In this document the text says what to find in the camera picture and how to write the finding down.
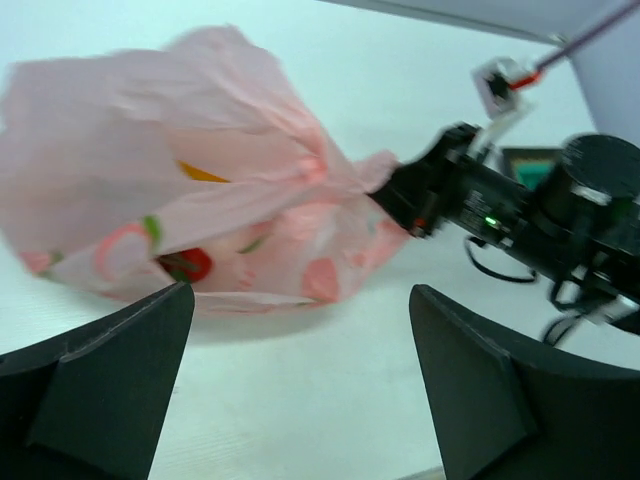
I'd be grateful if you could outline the red fake berry cluster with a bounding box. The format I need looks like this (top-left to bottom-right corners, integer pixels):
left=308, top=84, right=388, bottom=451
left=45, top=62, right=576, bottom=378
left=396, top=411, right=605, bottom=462
left=156, top=248, right=215, bottom=284

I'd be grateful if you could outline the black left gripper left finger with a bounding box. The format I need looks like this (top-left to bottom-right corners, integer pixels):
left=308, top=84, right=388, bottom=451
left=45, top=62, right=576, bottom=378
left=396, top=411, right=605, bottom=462
left=1, top=284, right=195, bottom=479

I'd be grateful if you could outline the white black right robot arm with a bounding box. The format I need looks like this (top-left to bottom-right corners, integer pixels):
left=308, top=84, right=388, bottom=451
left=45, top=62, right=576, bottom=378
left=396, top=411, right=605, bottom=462
left=371, top=123, right=639, bottom=346

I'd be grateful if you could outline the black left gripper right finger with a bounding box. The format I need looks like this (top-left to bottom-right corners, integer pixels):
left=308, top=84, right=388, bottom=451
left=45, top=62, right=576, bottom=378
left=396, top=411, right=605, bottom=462
left=409, top=285, right=639, bottom=480

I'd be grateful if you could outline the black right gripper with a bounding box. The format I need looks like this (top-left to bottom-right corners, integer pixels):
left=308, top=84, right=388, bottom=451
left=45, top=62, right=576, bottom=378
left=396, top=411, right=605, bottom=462
left=369, top=123, right=543, bottom=263

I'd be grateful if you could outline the pink plastic bag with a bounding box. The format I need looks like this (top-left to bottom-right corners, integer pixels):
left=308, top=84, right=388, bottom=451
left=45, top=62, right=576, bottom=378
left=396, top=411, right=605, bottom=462
left=1, top=26, right=409, bottom=314

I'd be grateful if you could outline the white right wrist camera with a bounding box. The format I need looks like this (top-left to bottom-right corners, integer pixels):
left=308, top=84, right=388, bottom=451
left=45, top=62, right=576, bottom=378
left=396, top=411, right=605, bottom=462
left=471, top=57, right=540, bottom=120

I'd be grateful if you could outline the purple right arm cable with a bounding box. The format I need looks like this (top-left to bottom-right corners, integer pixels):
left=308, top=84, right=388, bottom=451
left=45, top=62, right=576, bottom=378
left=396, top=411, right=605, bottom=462
left=509, top=0, right=640, bottom=91

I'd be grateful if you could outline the black square plate teal centre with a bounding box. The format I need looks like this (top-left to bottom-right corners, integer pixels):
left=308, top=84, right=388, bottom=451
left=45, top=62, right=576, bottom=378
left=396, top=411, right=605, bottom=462
left=498, top=147, right=559, bottom=190

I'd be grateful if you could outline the orange fake fruit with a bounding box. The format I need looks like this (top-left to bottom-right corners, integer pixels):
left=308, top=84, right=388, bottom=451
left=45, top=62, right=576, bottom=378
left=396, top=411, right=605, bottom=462
left=177, top=160, right=229, bottom=183

